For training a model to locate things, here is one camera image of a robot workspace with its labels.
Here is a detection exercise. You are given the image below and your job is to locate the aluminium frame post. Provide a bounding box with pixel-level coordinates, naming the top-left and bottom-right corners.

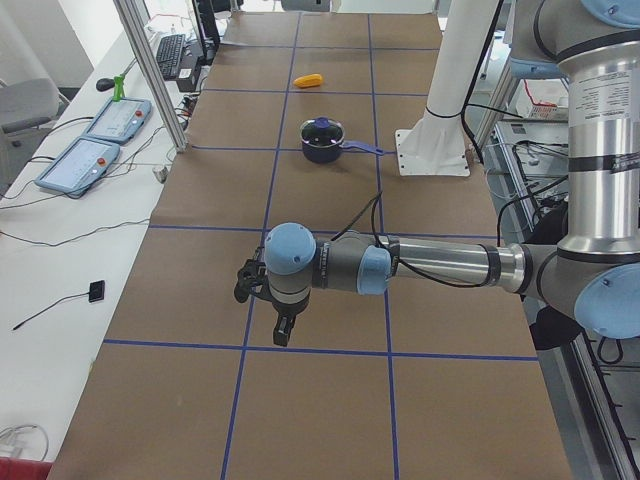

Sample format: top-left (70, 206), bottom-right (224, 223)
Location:
top-left (113, 0), bottom-right (187, 153)

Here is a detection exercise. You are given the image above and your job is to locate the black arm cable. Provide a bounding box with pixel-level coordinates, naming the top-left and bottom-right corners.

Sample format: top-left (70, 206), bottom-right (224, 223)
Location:
top-left (332, 192), bottom-right (501, 289)

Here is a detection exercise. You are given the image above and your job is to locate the blue teach pendant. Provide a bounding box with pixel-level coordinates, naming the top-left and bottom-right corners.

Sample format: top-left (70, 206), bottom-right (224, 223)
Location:
top-left (84, 97), bottom-right (152, 145)
top-left (34, 136), bottom-right (120, 198)

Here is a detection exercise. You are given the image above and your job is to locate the small black sensor pad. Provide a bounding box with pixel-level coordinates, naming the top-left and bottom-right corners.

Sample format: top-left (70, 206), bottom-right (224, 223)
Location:
top-left (88, 280), bottom-right (106, 303)

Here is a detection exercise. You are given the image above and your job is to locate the far blue teach pendant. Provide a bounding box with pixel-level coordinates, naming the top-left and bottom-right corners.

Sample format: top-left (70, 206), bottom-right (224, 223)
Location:
top-left (84, 97), bottom-right (152, 145)

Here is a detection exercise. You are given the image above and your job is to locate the black keyboard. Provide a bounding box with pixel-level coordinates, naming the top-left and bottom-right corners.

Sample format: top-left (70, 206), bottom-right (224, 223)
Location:
top-left (156, 34), bottom-right (185, 80)

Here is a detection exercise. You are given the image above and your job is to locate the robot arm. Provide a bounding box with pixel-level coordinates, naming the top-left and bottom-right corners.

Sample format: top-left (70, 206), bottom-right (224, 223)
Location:
top-left (234, 1), bottom-right (639, 346)

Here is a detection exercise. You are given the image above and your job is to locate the dark blue saucepan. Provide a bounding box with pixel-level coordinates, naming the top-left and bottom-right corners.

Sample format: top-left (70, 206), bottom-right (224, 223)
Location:
top-left (299, 117), bottom-right (385, 164)

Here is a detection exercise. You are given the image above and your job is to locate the green handled tool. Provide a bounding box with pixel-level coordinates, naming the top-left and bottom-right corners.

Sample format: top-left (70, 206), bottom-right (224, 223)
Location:
top-left (96, 75), bottom-right (125, 102)

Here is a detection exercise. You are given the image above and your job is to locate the glass lid blue knob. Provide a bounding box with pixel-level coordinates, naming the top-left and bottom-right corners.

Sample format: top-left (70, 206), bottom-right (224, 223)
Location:
top-left (300, 117), bottom-right (345, 148)

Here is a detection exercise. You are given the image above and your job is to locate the yellow corn cob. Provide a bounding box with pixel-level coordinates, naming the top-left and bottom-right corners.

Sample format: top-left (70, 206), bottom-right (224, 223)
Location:
top-left (293, 73), bottom-right (324, 89)

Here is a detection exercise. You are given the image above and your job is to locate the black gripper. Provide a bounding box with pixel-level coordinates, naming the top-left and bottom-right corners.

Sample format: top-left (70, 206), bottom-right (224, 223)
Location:
top-left (234, 246), bottom-right (299, 347)

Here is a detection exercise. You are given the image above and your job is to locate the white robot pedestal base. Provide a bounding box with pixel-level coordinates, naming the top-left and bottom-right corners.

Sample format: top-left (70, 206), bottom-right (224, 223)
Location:
top-left (395, 0), bottom-right (502, 177)

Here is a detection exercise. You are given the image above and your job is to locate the near blue teach pendant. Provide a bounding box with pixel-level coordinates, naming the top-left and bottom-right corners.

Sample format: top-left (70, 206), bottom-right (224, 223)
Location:
top-left (34, 136), bottom-right (120, 198)

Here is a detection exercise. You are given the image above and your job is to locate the grey office chair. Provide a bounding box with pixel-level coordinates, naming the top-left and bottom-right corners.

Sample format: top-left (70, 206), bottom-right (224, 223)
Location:
top-left (1, 78), bottom-right (69, 180)

